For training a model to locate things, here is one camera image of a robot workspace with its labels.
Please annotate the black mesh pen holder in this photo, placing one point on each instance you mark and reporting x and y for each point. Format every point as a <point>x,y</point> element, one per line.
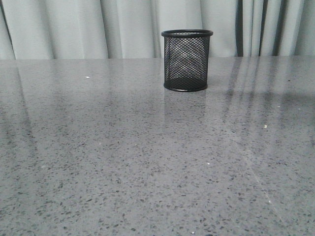
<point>186,55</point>

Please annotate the grey curtain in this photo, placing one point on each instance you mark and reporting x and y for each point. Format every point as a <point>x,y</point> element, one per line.
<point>100,29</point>

